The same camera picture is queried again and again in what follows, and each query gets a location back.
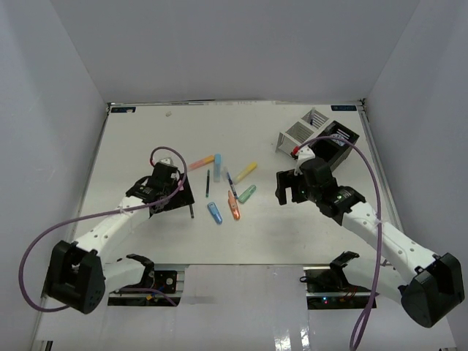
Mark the blue correction tape case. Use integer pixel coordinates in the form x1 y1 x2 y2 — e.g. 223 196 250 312
207 202 223 224

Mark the yellow highlighter marker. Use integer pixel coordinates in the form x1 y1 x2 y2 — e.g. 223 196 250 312
233 162 257 184

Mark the black xdof label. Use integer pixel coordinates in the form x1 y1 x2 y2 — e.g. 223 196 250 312
110 107 136 113
331 105 357 112

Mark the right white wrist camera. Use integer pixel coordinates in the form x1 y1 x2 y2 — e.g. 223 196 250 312
291 146 315 166

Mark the purple cable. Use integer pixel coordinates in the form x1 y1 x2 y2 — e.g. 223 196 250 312
295 135 383 351
18 146 189 312

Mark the black XDOF label left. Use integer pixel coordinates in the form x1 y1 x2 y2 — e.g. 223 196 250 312
110 107 136 113

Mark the round blue-white tape tin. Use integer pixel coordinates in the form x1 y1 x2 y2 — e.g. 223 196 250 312
331 133 347 147

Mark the blue highlighter marker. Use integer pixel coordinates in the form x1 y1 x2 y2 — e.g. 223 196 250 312
214 154 222 183

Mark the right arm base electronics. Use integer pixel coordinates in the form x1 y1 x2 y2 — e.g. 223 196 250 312
299 251 370 310

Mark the green correction tape case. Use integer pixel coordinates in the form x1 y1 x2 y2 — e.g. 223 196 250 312
238 184 257 204

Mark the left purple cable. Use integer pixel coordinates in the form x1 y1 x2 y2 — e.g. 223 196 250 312
18 146 189 312

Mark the aluminium table frame rail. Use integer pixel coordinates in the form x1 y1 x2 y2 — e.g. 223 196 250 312
357 98 404 232

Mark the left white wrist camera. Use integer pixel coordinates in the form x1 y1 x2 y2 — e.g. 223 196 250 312
158 157 174 166

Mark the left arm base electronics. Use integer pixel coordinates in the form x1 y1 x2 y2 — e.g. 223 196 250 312
104 254 184 307

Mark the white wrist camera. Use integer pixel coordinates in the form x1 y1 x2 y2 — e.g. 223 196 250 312
158 157 174 166
291 146 315 166

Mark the black slotted organizer box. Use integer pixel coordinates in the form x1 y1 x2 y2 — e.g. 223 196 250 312
309 121 359 171

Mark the white slotted organizer box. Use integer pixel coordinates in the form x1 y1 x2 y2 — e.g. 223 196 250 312
276 108 332 156

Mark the purple gel pen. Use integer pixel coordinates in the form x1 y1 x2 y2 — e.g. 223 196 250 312
309 108 315 125

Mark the green gel pen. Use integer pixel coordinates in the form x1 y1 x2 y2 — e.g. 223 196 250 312
205 169 211 197

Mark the orange highlighter marker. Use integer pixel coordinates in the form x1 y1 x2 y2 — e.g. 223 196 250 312
187 155 215 171

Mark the black XDOF label right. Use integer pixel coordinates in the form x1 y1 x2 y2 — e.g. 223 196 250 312
331 105 357 112

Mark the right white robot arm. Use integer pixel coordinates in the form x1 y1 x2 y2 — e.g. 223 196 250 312
275 157 465 328

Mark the blue gel pen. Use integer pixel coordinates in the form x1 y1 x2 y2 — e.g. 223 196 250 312
224 167 238 200

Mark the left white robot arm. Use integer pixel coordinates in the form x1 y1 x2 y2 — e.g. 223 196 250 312
43 162 195 314

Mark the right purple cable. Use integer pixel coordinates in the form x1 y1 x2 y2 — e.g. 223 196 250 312
295 135 383 351

